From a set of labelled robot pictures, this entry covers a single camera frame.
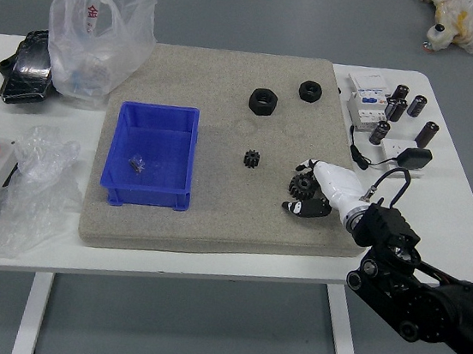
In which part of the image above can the black adapter cord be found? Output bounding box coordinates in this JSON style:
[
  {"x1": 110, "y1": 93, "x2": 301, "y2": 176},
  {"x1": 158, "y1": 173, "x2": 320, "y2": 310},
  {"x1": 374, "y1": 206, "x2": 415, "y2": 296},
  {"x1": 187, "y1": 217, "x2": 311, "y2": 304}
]
[{"x1": 344, "y1": 122, "x2": 404, "y2": 176}]

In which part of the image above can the small black hex nut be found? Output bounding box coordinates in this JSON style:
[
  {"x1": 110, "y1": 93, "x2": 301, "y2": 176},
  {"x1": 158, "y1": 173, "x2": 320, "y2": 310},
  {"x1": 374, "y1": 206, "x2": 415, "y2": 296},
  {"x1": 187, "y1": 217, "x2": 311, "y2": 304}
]
[{"x1": 296, "y1": 79, "x2": 326, "y2": 105}]

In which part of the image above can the black plastic tray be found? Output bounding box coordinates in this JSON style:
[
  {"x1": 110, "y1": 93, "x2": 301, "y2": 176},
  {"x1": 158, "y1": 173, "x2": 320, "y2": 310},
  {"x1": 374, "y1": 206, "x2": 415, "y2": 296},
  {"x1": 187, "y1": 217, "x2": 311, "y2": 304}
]
[{"x1": 0, "y1": 24, "x2": 63, "y2": 111}]

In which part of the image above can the clear bubble wrap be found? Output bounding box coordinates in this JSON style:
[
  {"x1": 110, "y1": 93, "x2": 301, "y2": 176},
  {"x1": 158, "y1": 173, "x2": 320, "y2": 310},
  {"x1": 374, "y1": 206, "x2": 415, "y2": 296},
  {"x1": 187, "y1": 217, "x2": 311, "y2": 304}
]
[{"x1": 0, "y1": 119, "x2": 93, "y2": 268}]

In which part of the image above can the blue plastic box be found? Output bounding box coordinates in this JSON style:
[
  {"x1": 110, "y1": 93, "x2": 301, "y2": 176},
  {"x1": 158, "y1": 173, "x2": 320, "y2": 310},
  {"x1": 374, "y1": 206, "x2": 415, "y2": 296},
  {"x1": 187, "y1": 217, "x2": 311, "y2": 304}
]
[{"x1": 97, "y1": 97, "x2": 203, "y2": 216}]

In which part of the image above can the black cylindrical capacitor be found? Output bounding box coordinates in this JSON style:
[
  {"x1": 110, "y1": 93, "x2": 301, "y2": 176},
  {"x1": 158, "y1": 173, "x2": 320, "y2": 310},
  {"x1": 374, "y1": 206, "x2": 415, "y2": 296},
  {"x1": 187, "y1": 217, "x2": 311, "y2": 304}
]
[
  {"x1": 415, "y1": 119, "x2": 441, "y2": 152},
  {"x1": 368, "y1": 118, "x2": 392, "y2": 147},
  {"x1": 383, "y1": 96, "x2": 399, "y2": 121},
  {"x1": 406, "y1": 93, "x2": 430, "y2": 121},
  {"x1": 391, "y1": 82, "x2": 411, "y2": 105},
  {"x1": 388, "y1": 97, "x2": 410, "y2": 125}
]

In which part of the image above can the white circuit breaker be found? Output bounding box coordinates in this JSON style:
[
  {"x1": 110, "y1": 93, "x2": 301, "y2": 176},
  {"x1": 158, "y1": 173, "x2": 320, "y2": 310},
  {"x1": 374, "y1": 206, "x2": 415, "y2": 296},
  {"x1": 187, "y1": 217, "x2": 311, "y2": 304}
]
[{"x1": 340, "y1": 68, "x2": 398, "y2": 135}]

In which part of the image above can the black power adapter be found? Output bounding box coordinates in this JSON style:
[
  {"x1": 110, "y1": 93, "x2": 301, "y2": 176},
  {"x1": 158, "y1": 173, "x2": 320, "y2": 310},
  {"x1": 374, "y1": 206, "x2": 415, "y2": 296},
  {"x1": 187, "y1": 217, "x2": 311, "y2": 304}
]
[{"x1": 394, "y1": 145, "x2": 435, "y2": 172}]

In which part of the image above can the grey-brown foam mat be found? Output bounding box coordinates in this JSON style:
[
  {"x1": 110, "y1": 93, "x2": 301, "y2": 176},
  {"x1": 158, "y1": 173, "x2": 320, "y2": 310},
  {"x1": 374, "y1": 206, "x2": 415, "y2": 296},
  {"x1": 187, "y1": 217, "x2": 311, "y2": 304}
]
[{"x1": 75, "y1": 31, "x2": 383, "y2": 280}]

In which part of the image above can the white translucent plastic bag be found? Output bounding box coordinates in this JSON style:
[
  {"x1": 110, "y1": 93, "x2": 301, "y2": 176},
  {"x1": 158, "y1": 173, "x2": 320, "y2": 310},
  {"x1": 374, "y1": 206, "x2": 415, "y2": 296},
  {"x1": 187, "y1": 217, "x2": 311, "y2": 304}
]
[{"x1": 38, "y1": 0, "x2": 162, "y2": 116}]

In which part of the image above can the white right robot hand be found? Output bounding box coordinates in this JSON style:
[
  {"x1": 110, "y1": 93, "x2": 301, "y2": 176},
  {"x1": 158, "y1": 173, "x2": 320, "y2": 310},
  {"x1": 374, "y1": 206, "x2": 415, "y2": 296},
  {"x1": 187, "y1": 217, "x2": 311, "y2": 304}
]
[{"x1": 279, "y1": 155, "x2": 371, "y2": 227}]

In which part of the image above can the white power socket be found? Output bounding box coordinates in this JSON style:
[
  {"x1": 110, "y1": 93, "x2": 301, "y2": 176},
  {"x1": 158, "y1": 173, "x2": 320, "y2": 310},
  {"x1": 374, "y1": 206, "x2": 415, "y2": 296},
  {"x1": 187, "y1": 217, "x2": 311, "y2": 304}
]
[{"x1": 376, "y1": 136, "x2": 429, "y2": 183}]

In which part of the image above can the big black hex nut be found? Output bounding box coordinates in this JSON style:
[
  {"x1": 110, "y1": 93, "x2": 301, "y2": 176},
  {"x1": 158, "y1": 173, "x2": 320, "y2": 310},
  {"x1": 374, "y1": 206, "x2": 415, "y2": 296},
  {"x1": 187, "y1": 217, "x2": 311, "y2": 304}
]
[{"x1": 247, "y1": 87, "x2": 281, "y2": 118}]

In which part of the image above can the white table leg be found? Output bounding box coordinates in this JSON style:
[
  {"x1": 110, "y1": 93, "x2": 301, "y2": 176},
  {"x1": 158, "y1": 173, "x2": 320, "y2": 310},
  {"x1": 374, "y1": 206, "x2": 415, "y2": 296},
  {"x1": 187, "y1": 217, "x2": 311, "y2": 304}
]
[
  {"x1": 318, "y1": 282, "x2": 368, "y2": 354},
  {"x1": 10, "y1": 269, "x2": 56, "y2": 354}
]

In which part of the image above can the big black gear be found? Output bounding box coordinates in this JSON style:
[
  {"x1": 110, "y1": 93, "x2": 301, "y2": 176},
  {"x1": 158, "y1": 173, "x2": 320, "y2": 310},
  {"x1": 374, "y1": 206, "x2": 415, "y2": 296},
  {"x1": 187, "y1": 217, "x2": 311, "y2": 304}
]
[{"x1": 286, "y1": 171, "x2": 323, "y2": 203}]

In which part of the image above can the small black gear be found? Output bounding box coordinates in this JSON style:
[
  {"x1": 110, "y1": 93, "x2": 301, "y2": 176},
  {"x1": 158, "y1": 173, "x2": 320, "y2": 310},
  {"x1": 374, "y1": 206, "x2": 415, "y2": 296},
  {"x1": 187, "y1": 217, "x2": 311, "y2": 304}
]
[{"x1": 241, "y1": 148, "x2": 266, "y2": 171}]

